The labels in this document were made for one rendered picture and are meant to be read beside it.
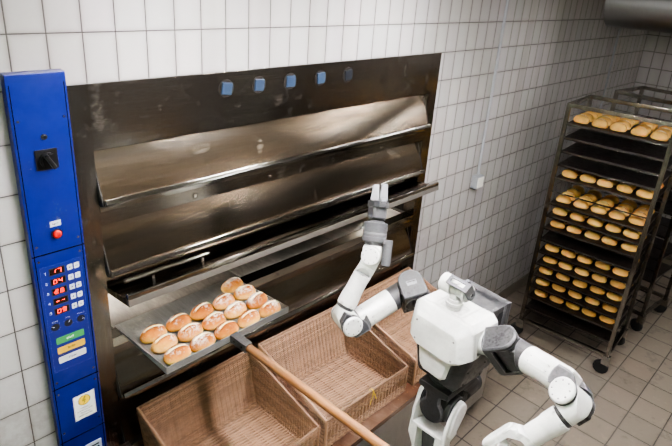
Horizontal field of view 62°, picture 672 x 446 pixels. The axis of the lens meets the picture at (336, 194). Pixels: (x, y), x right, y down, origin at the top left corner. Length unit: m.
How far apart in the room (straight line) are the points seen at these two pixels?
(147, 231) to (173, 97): 0.49
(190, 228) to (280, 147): 0.50
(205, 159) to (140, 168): 0.25
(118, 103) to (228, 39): 0.46
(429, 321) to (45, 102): 1.39
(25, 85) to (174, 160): 0.56
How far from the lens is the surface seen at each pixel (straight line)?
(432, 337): 2.03
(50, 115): 1.80
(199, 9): 2.01
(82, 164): 1.91
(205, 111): 2.07
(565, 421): 1.77
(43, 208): 1.87
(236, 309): 2.24
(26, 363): 2.13
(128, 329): 2.26
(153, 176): 2.02
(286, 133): 2.35
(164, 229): 2.13
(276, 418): 2.69
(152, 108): 1.97
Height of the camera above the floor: 2.47
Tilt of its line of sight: 22 degrees down
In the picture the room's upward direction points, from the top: 4 degrees clockwise
